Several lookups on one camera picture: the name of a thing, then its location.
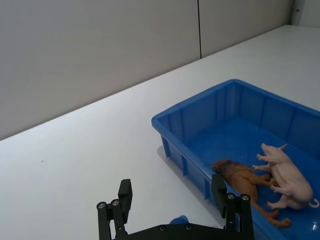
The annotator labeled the blue plastic bin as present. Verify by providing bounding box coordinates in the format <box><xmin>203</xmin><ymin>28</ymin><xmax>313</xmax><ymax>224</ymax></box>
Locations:
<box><xmin>150</xmin><ymin>78</ymin><xmax>320</xmax><ymax>240</ymax></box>

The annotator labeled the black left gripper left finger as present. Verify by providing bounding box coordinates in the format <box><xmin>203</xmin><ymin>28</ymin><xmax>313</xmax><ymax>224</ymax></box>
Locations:
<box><xmin>96</xmin><ymin>178</ymin><xmax>133</xmax><ymax>240</ymax></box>

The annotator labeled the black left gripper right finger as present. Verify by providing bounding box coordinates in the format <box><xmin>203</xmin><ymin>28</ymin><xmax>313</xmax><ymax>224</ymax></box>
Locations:
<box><xmin>210</xmin><ymin>173</ymin><xmax>255</xmax><ymax>240</ymax></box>

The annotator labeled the brown toy lion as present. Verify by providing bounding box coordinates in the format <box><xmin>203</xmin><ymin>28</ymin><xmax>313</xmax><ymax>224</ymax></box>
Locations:
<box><xmin>211</xmin><ymin>158</ymin><xmax>292</xmax><ymax>229</ymax></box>

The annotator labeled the pink toy pig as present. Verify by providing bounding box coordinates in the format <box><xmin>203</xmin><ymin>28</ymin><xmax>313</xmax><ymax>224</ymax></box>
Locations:
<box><xmin>251</xmin><ymin>142</ymin><xmax>320</xmax><ymax>210</ymax></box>

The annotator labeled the small blue round object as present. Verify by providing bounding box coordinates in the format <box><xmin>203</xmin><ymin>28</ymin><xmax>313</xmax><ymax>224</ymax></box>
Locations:
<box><xmin>169</xmin><ymin>215</ymin><xmax>190</xmax><ymax>225</ymax></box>

